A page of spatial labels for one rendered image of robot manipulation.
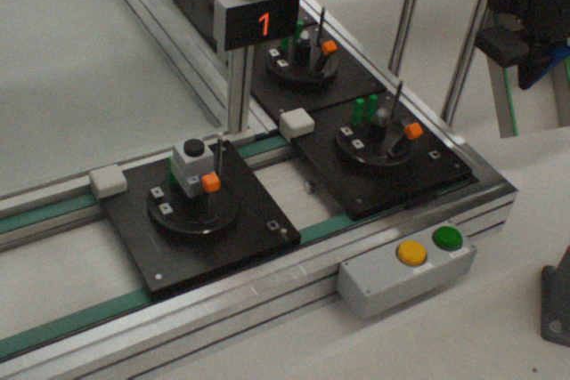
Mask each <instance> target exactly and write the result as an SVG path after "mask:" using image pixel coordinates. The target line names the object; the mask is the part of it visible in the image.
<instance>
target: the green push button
mask: <svg viewBox="0 0 570 380"><path fill-rule="evenodd" d="M435 238H436V243H437V244H438V245H439V246H440V247H443V248H446V249H455V248H457V247H458V246H459V245H460V241H461V235H460V233H459V232H458V231H457V230H456V229H454V228H453V227H451V226H442V227H440V228H438V229H437V231H436V234H435Z"/></svg>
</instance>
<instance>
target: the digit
mask: <svg viewBox="0 0 570 380"><path fill-rule="evenodd" d="M279 3H280V2H277V3H273V4H265V5H260V6H256V8H251V9H250V12H249V24H248V44H252V43H255V42H260V40H265V39H268V38H272V37H276V29H277V21H278V12H279Z"/></svg>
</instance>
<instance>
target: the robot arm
mask: <svg viewBox="0 0 570 380"><path fill-rule="evenodd" d="M487 8H488V9H489V10H490V11H493V12H495V13H496V14H503V13H504V14H509V15H515V16H517V17H516V20H515V21H516V22H517V23H519V24H521V25H524V28H523V29H520V30H516V31H513V32H512V31H511V30H508V29H507V28H505V27H504V26H503V25H497V26H494V27H490V28H484V29H482V30H479V31H477V33H476V38H475V43H474V46H475V47H476V48H478V49H479V50H480V51H481V52H482V53H484V54H485V55H486V56H488V57H489V58H490V59H491V60H493V61H494V62H495V63H497V64H498V65H499V66H501V67H503V68H509V67H512V66H515V65H517V78H518V87H519V88H520V89H521V90H523V91H524V90H527V89H529V88H530V87H531V86H532V85H534V84H536V83H537V82H538V81H539V80H540V79H541V78H542V77H544V76H545V75H546V74H547V72H549V71H550V70H551V69H553V68H554V67H555V66H556V65H558V64H559V63H560V62H561V61H562V60H563V59H564V58H566V57H567V56H570V46H567V45H566V44H567V42H568V41H567V40H566V38H567V37H570V0H487Z"/></svg>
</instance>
